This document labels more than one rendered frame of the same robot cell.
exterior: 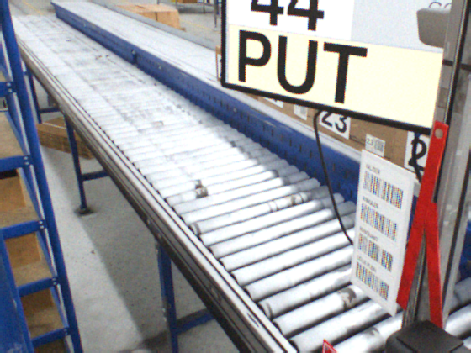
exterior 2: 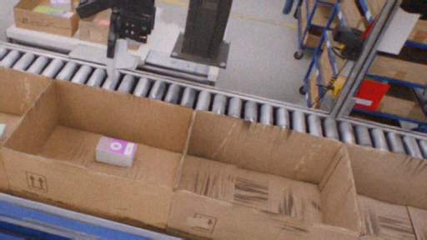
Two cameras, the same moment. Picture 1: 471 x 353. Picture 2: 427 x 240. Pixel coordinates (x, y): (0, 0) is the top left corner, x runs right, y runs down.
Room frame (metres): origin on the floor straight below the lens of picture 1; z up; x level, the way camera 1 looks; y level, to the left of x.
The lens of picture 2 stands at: (0.82, -1.64, 1.66)
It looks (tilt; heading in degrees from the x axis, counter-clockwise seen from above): 43 degrees down; 131
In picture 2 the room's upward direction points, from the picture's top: 8 degrees clockwise
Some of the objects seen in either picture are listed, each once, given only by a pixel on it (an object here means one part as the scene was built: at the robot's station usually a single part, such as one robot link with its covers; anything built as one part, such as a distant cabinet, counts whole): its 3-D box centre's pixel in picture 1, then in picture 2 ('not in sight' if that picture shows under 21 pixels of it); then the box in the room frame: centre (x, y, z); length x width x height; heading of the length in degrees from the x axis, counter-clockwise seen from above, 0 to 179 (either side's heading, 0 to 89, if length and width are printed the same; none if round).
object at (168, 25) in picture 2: not in sight; (126, 27); (-0.59, -0.41, 0.74); 1.00 x 0.58 x 0.03; 34
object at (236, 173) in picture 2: not in sight; (258, 187); (0.57, -0.97, 0.96); 0.39 x 0.29 x 0.17; 35
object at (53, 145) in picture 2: not in sight; (105, 151); (0.25, -1.19, 0.96); 0.39 x 0.29 x 0.17; 35
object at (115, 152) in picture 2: not in sight; (116, 152); (0.22, -1.13, 0.91); 0.10 x 0.06 x 0.05; 36
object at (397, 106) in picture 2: not in sight; (375, 83); (0.39, 0.58, 0.59); 0.40 x 0.30 x 0.10; 122
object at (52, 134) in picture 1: (82, 134); not in sight; (3.64, 1.71, 0.06); 0.69 x 0.47 x 0.13; 63
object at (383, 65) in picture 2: not in sight; (393, 51); (0.39, 0.58, 0.79); 0.40 x 0.30 x 0.10; 126
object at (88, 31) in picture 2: not in sight; (118, 18); (-0.59, -0.46, 0.80); 0.38 x 0.28 x 0.10; 126
